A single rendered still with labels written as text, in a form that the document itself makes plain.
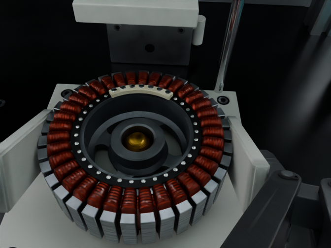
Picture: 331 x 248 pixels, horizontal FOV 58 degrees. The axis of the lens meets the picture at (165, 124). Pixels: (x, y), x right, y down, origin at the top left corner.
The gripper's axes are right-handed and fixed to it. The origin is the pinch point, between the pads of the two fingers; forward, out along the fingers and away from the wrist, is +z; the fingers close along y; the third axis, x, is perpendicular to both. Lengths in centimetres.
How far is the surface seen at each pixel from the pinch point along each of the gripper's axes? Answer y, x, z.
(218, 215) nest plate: 5.0, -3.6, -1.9
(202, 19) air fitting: 4.7, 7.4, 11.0
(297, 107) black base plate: 13.1, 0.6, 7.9
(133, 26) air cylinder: -1.3, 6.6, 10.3
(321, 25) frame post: 18.3, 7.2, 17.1
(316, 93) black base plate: 15.3, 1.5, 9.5
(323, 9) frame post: 17.7, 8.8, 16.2
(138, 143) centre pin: 0.1, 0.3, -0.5
